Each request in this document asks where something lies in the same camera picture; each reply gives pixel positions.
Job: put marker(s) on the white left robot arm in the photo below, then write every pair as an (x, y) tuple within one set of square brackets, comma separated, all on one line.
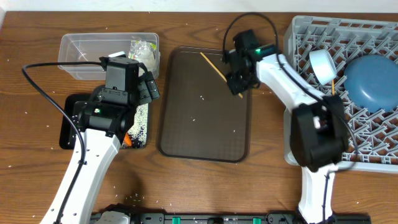
[(100, 125)]

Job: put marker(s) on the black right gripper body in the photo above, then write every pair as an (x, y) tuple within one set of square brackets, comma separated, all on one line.
[(239, 82)]

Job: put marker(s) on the black waste tray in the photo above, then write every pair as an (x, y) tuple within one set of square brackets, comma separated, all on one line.
[(71, 106)]

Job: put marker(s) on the light blue small bowl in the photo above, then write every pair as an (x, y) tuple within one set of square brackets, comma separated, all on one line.
[(323, 66)]

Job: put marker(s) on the yellow foil snack wrapper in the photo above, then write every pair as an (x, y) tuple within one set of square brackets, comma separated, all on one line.
[(140, 44)]

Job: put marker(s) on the wooden chopstick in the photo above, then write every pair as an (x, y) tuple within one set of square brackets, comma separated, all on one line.
[(217, 70), (333, 91)]

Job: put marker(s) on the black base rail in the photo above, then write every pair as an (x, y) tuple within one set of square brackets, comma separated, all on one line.
[(120, 213)]

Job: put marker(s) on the grey dishwasher rack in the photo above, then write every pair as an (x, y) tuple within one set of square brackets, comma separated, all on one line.
[(346, 40)]

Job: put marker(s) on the dark blue plate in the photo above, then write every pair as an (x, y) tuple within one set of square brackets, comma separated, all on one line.
[(371, 82)]

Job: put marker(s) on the clear plastic bin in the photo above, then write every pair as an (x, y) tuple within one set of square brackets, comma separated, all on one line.
[(89, 47)]

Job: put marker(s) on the white napkin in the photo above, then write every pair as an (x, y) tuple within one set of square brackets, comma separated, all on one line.
[(149, 59)]

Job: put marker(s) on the orange carrot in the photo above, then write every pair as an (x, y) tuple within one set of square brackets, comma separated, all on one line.
[(127, 141)]

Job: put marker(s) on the brown serving tray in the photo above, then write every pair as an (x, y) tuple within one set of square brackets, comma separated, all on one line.
[(200, 118)]

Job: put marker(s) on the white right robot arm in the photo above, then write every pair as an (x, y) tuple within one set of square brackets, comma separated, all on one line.
[(318, 130)]

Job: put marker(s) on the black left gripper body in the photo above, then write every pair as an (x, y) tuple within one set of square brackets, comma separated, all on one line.
[(148, 89)]

